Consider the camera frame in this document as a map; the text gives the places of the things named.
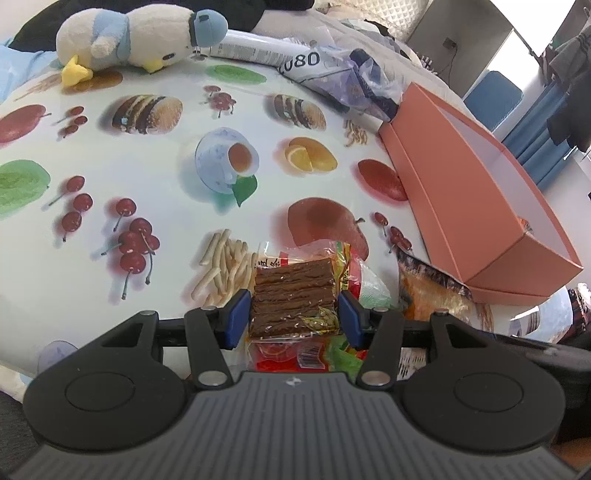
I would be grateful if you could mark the penguin plush toy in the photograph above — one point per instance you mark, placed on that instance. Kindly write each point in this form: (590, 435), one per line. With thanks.
(151, 38)

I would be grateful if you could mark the fruit print table cloth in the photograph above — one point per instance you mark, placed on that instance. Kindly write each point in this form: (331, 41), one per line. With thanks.
(125, 218)

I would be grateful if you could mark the blue curtain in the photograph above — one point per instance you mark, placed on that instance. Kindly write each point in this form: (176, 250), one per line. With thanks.
(530, 142)

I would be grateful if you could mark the blue chair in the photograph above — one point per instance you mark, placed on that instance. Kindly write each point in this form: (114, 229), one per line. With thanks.
(493, 99)

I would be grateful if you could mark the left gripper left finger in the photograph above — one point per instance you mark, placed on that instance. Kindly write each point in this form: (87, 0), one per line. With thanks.
(132, 383)

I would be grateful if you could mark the crumpled blue plastic bag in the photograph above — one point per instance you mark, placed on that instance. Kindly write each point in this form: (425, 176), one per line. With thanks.
(348, 77)

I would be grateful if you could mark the barcode brown snack packet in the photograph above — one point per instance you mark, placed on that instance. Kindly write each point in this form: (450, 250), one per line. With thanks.
(423, 289)

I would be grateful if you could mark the hanging black coat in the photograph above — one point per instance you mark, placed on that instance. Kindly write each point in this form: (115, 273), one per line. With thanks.
(571, 68)

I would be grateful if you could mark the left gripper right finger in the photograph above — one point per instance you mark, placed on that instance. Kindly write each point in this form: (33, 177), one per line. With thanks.
(457, 384)

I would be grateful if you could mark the person's right hand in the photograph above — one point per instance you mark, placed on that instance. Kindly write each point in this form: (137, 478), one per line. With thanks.
(576, 453)

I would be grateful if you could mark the pink cardboard box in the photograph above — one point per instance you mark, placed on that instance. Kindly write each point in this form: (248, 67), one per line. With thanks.
(482, 218)

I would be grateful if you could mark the white cylindrical tube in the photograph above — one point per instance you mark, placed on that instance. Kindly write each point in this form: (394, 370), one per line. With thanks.
(262, 50)

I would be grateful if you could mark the grey blanket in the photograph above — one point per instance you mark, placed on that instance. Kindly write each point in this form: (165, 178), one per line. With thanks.
(306, 24)

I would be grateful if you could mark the brown spicy strip packet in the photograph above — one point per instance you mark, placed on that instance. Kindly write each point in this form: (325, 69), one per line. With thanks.
(294, 325)

